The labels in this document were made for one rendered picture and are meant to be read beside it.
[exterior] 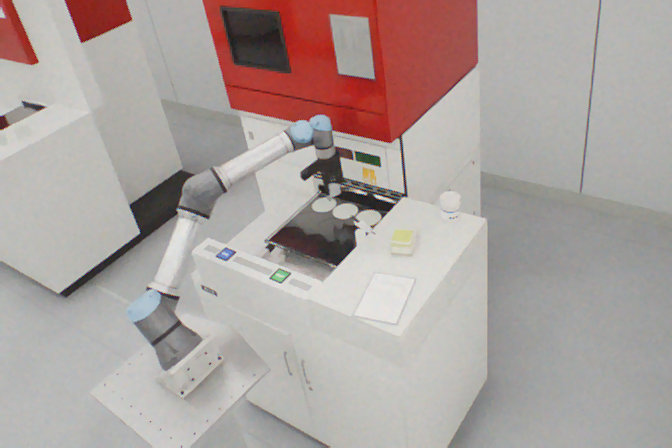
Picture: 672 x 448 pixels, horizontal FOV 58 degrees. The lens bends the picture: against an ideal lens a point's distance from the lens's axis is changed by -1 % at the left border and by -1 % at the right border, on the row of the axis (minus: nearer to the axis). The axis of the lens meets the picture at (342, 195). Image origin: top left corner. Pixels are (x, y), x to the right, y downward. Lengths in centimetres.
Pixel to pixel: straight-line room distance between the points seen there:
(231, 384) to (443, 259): 79
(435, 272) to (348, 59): 78
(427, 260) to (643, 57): 180
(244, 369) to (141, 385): 34
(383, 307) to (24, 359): 236
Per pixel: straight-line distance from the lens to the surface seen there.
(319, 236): 234
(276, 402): 272
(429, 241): 214
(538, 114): 372
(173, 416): 202
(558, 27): 348
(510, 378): 297
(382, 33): 203
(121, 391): 216
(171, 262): 214
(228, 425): 226
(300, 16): 219
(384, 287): 198
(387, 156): 230
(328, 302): 197
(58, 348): 373
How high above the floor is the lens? 233
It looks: 34 degrees down
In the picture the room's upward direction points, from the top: 9 degrees counter-clockwise
